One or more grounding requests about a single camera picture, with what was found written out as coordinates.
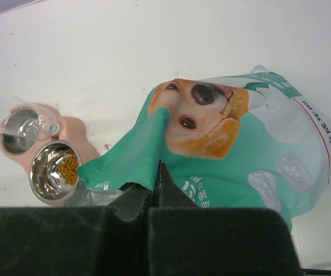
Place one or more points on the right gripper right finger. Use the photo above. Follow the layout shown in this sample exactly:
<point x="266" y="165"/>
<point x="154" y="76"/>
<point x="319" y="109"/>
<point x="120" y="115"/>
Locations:
<point x="184" y="239"/>

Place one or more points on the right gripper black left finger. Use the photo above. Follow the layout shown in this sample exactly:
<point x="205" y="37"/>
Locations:
<point x="98" y="240"/>

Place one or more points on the green pet food bag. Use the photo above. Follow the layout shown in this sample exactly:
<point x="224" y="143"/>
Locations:
<point x="233" y="141"/>

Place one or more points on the brown kibble pet food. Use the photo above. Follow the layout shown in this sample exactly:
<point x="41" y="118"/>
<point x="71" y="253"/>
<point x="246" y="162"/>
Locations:
<point x="68" y="169"/>

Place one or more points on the pink double pet feeder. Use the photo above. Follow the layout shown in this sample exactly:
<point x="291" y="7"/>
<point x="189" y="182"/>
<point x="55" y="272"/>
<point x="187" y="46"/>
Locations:
<point x="73" y="130"/>

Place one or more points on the front steel bowl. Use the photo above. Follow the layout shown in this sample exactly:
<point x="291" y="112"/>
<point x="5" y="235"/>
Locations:
<point x="44" y="179"/>

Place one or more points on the steel bowl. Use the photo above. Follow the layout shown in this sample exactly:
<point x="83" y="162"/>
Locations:
<point x="20" y="131"/>
<point x="44" y="179"/>

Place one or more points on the rear steel bowl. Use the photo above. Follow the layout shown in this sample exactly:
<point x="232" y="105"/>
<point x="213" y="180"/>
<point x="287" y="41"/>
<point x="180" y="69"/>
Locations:
<point x="20" y="131"/>

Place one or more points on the clear water bottle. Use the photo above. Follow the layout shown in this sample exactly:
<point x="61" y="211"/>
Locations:
<point x="49" y="125"/>

